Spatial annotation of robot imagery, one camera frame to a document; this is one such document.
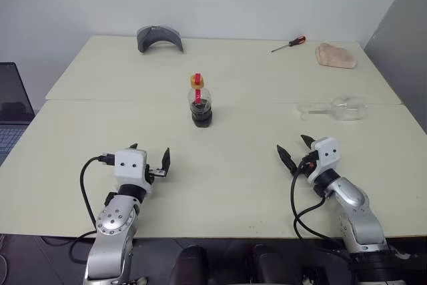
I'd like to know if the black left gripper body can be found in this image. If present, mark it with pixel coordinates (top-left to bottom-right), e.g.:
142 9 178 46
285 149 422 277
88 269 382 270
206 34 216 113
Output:
145 163 167 186

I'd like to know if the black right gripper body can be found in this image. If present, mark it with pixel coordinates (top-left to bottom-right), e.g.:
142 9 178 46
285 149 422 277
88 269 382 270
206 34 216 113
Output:
298 150 319 176

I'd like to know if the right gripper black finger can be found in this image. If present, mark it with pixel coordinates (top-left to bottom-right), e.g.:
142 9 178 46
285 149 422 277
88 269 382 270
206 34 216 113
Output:
276 144 298 175
300 134 316 150

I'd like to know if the clear wine glass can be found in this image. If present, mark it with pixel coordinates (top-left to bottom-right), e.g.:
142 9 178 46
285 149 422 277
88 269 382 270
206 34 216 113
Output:
298 95 369 123

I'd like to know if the small dark soda bottle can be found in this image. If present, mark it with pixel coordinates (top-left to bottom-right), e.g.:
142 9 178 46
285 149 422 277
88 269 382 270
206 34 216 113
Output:
187 72 214 129

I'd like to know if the pink crumpled cloth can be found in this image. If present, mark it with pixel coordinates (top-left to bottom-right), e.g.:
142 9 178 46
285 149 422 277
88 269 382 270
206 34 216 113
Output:
315 42 359 71

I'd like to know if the dark rounded shape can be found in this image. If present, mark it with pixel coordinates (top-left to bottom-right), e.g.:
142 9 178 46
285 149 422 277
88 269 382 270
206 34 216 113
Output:
249 244 288 285
174 244 208 285

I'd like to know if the grey curved plastic shield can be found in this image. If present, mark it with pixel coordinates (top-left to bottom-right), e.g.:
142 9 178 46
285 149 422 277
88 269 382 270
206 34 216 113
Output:
136 25 185 55

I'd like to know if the dark grey laptop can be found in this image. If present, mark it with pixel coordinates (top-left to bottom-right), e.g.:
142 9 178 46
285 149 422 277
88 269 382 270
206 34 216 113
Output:
0 61 36 166

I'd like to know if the grey partition panel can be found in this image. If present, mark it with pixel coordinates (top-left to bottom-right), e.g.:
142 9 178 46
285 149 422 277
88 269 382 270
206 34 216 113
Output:
362 0 427 106

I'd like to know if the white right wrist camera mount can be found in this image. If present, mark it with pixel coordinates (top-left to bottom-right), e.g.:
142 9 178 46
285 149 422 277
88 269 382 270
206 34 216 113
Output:
305 137 342 184

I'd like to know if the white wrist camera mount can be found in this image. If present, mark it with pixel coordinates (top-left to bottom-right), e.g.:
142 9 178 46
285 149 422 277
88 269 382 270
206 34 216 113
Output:
114 148 155 196
305 137 342 184

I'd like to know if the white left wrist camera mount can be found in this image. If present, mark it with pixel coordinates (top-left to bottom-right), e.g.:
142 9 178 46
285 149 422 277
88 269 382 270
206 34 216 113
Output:
114 148 155 196

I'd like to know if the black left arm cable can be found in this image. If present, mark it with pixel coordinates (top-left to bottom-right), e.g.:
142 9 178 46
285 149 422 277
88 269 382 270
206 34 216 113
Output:
69 153 117 264

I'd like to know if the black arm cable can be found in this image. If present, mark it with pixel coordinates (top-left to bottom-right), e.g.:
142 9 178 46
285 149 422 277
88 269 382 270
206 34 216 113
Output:
69 153 117 264
290 156 352 260

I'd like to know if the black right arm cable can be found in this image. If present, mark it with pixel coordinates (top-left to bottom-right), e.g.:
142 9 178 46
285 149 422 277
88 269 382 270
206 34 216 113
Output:
290 156 352 260

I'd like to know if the red-black handled screwdriver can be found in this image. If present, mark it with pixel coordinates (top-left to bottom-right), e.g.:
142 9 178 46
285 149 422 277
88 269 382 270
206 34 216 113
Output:
270 35 307 54

